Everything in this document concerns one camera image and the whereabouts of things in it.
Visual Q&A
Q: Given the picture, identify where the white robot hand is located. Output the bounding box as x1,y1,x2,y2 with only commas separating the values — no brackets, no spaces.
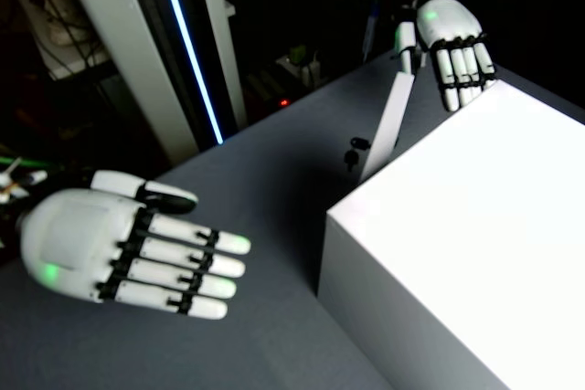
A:
393,0,498,112
16,169,252,321

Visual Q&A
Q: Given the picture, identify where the white box flap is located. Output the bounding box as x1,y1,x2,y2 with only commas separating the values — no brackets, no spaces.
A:
359,70,416,181

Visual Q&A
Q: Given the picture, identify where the small black object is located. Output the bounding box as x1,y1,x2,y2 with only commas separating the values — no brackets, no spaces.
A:
343,135,371,173

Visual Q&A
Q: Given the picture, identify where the large white box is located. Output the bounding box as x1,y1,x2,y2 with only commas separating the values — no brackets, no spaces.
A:
317,79,585,390

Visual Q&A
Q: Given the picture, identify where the white power strip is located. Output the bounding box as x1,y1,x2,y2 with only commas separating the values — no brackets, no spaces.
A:
275,45,324,90

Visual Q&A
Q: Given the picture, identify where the grey table cloth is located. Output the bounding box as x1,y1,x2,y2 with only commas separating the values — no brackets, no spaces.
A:
0,47,585,390

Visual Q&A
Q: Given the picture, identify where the white upright column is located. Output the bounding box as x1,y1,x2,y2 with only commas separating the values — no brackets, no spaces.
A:
54,0,248,165

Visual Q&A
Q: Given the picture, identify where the blue light strip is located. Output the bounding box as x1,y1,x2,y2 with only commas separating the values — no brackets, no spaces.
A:
154,0,225,145

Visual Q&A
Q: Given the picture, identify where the white equipment box with cables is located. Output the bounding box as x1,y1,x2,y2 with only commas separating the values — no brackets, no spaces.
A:
16,0,111,80

